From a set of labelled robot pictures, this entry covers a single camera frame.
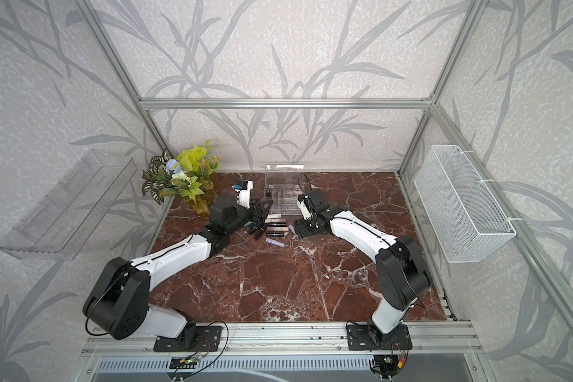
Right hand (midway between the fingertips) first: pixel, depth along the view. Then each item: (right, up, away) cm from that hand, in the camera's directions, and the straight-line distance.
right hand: (302, 226), depth 89 cm
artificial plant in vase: (-43, +21, +2) cm, 48 cm away
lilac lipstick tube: (-11, -8, +6) cm, 15 cm away
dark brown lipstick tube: (-15, +12, +15) cm, 25 cm away
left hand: (-12, +10, -6) cm, 17 cm away
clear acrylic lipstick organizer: (-9, +17, +27) cm, 33 cm away
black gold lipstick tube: (-20, -2, +9) cm, 22 cm away
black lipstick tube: (-18, -4, +7) cm, 20 cm away
